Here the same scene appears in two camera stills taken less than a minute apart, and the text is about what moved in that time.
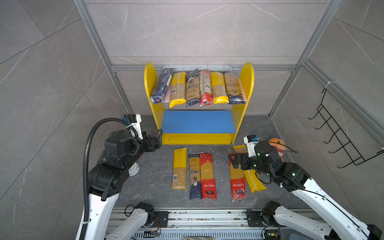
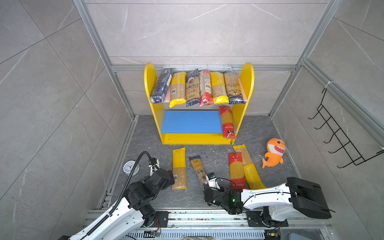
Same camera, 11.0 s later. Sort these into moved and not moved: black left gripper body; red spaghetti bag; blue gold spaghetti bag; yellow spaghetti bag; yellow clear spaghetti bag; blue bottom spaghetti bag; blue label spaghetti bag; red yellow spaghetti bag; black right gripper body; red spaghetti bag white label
Moved: black right gripper body; red spaghetti bag; black left gripper body; blue gold spaghetti bag
Not moved: yellow clear spaghetti bag; red yellow spaghetti bag; blue label spaghetti bag; yellow spaghetti bag; blue bottom spaghetti bag; red spaghetti bag white label
